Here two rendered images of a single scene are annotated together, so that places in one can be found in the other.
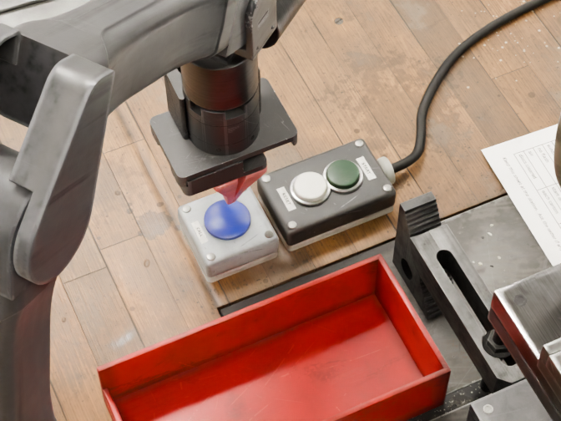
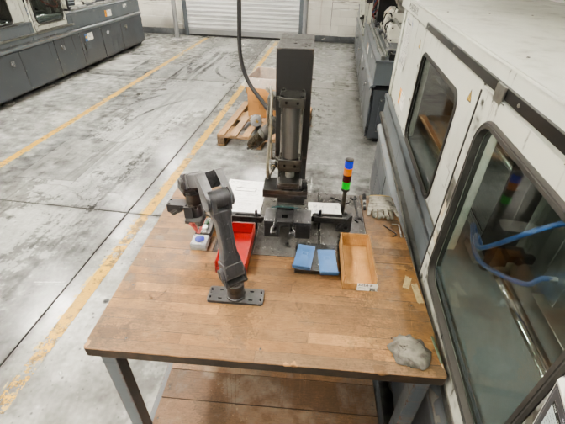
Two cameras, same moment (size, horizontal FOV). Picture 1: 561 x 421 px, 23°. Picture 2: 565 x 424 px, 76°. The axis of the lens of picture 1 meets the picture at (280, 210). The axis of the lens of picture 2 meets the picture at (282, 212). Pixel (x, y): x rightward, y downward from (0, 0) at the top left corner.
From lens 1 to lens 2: 0.92 m
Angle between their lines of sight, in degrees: 46
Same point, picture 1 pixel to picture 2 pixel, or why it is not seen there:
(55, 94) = (219, 172)
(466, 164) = not seen: hidden behind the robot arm
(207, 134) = (198, 212)
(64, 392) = (208, 277)
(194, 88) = (195, 201)
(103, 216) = (177, 258)
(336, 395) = (242, 244)
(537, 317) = (270, 188)
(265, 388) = not seen: hidden behind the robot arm
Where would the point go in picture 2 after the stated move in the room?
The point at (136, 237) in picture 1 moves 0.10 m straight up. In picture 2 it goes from (187, 256) to (183, 236)
